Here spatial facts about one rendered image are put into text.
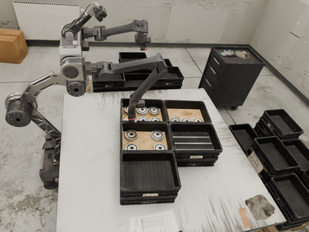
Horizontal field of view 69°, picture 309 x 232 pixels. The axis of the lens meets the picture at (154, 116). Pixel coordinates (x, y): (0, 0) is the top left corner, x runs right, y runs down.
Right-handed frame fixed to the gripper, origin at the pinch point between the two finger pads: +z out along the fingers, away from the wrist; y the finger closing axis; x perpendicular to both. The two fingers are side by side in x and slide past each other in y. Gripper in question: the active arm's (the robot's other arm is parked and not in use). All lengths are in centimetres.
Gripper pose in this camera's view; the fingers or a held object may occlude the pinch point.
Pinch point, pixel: (131, 119)
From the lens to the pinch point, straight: 194.6
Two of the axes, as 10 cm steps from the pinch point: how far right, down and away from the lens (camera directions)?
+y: -0.9, -7.0, 7.1
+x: -9.9, -0.4, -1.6
